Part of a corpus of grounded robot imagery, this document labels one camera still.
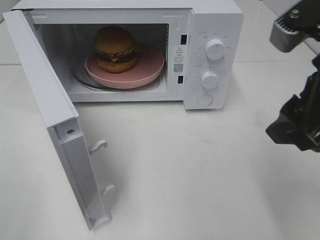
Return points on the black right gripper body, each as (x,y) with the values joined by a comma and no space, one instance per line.
(310,97)

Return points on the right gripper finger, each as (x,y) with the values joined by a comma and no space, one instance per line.
(298,124)
(299,22)

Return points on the round white door button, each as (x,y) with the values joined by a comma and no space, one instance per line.
(205,100)

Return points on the pink round plate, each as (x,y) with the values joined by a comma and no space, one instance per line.
(148,68)

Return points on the toy hamburger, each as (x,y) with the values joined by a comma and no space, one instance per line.
(116,50)

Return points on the white microwave door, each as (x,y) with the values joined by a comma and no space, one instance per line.
(61,119)

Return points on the upper white power knob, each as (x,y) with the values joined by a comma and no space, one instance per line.
(215,48)

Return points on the lower white timer knob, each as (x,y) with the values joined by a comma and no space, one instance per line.
(210,80)

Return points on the white microwave oven body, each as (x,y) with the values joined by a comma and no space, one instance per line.
(68,29)

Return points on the white warning label sticker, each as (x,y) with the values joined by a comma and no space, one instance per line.
(178,59)

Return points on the glass microwave turntable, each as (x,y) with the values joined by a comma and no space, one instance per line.
(83,78)

